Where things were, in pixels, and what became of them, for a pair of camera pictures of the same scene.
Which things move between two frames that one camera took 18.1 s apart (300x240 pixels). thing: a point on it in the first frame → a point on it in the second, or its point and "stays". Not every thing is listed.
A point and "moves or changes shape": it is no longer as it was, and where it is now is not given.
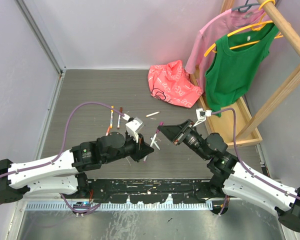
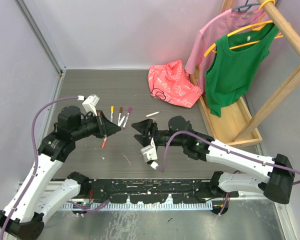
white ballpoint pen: [151, 144] moves or changes shape
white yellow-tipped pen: [152, 114] stays
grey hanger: [246, 5] stays
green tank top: [235, 63] stays
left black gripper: [141, 148] → [105, 127]
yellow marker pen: [111, 118] stays
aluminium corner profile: [45, 43] stays
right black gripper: [175, 133] → [142, 126]
